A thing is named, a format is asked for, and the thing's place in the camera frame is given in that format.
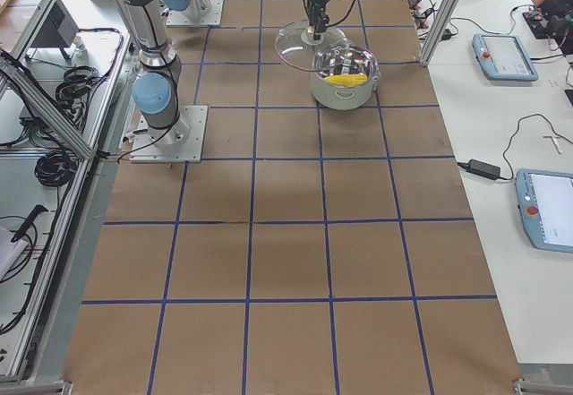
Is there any glass pot lid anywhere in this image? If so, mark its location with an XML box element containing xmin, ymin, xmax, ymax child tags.
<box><xmin>274</xmin><ymin>20</ymin><xmax>350</xmax><ymax>72</ymax></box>

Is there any yellow corn cob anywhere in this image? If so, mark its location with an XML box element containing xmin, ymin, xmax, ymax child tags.
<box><xmin>325</xmin><ymin>73</ymin><xmax>368</xmax><ymax>88</ymax></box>

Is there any pale green cooking pot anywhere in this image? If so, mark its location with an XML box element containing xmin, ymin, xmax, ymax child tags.
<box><xmin>310</xmin><ymin>44</ymin><xmax>381</xmax><ymax>110</ymax></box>

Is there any blue teach pendant far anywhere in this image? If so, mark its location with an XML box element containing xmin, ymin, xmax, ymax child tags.
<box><xmin>472</xmin><ymin>34</ymin><xmax>538</xmax><ymax>82</ymax></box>

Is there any blue teach pendant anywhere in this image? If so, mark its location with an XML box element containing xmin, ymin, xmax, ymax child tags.
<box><xmin>472</xmin><ymin>34</ymin><xmax>538</xmax><ymax>82</ymax></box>
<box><xmin>515</xmin><ymin>169</ymin><xmax>572</xmax><ymax>253</ymax></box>

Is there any black power adapter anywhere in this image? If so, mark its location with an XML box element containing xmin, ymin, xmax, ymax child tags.
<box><xmin>466</xmin><ymin>159</ymin><xmax>500</xmax><ymax>180</ymax></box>

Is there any blue teach pendant near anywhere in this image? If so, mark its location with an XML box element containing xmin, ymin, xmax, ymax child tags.
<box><xmin>515</xmin><ymin>169</ymin><xmax>572</xmax><ymax>253</ymax></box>

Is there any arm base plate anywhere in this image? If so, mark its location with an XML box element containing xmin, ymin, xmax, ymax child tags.
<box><xmin>164</xmin><ymin>0</ymin><xmax>224</xmax><ymax>28</ymax></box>
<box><xmin>128</xmin><ymin>105</ymin><xmax>209</xmax><ymax>163</ymax></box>

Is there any aluminium frame post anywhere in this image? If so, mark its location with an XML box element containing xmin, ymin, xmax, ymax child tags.
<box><xmin>419</xmin><ymin>0</ymin><xmax>459</xmax><ymax>67</ymax></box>

